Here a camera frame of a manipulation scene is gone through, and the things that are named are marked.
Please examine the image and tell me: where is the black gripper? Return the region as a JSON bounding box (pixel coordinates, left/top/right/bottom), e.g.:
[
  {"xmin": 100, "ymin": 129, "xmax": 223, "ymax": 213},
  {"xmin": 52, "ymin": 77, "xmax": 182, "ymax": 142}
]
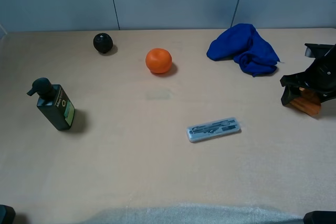
[{"xmin": 280, "ymin": 43, "xmax": 336, "ymax": 106}]

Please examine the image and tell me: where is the orange waffle piece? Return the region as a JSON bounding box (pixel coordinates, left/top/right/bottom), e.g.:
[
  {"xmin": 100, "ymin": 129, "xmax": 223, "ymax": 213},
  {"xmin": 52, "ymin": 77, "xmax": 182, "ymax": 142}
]
[{"xmin": 290, "ymin": 88, "xmax": 321, "ymax": 116}]

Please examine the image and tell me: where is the black object bottom right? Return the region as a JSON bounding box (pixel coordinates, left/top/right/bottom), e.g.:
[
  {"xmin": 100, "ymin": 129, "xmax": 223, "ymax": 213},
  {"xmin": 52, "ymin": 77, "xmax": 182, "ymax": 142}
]
[{"xmin": 303, "ymin": 211, "xmax": 336, "ymax": 224}]

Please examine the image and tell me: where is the black object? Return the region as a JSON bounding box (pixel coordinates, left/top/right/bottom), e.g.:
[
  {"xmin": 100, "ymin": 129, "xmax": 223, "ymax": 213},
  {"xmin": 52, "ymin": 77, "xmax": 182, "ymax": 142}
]
[
  {"xmin": 0, "ymin": 205, "xmax": 16, "ymax": 224},
  {"xmin": 303, "ymin": 211, "xmax": 336, "ymax": 224}
]

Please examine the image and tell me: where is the black object bottom left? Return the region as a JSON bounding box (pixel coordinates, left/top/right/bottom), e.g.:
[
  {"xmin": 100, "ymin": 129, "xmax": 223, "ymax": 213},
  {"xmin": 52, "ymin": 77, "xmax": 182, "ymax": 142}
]
[{"xmin": 0, "ymin": 205, "xmax": 16, "ymax": 224}]

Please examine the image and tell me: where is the blue cloth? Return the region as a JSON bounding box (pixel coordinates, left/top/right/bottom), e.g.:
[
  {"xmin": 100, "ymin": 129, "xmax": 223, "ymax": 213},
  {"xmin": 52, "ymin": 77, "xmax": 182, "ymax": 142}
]
[{"xmin": 206, "ymin": 23, "xmax": 280, "ymax": 77}]

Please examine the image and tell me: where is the clear compass case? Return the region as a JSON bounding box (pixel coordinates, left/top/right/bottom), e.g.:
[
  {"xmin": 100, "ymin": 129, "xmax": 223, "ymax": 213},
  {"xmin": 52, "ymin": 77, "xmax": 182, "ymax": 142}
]
[{"xmin": 186, "ymin": 118, "xmax": 240, "ymax": 143}]

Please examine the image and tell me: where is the orange fruit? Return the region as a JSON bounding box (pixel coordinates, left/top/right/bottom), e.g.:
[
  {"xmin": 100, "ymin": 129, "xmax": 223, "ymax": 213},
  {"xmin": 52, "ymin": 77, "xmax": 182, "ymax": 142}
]
[{"xmin": 145, "ymin": 48, "xmax": 173, "ymax": 74}]

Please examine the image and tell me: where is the black ball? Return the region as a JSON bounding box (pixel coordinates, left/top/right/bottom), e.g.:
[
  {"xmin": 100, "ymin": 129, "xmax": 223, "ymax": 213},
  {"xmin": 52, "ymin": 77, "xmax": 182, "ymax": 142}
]
[{"xmin": 93, "ymin": 33, "xmax": 113, "ymax": 54}]

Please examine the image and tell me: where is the black pump bottle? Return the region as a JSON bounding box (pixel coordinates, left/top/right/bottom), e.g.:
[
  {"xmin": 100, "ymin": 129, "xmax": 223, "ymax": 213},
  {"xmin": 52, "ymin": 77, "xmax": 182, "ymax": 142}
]
[{"xmin": 27, "ymin": 78, "xmax": 75, "ymax": 131}]

